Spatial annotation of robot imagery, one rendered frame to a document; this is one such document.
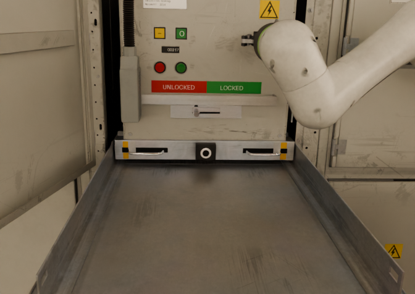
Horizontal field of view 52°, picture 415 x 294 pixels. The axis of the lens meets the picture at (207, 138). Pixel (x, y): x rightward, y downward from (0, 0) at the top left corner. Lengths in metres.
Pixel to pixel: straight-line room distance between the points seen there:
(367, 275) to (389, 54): 0.44
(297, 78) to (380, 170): 0.69
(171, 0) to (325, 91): 0.56
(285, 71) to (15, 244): 1.02
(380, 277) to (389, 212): 0.70
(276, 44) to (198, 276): 0.44
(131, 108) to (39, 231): 0.53
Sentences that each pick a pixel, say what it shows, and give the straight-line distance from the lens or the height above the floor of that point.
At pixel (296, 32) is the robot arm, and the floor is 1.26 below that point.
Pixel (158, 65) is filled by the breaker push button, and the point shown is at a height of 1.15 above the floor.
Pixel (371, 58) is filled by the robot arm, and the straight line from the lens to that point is 0.93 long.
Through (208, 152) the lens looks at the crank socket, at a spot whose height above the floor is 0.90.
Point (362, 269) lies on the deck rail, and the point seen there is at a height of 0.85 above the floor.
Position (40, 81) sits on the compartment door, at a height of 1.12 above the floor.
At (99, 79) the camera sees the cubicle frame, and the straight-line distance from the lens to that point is 1.27.
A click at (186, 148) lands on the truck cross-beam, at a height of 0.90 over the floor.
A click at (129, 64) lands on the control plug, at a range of 1.14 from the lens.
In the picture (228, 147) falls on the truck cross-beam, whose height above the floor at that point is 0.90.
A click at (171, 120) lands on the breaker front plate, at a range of 1.26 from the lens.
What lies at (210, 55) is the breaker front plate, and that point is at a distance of 1.23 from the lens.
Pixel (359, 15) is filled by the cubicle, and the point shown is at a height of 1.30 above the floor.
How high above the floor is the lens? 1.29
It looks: 16 degrees down
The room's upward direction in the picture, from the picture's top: 1 degrees clockwise
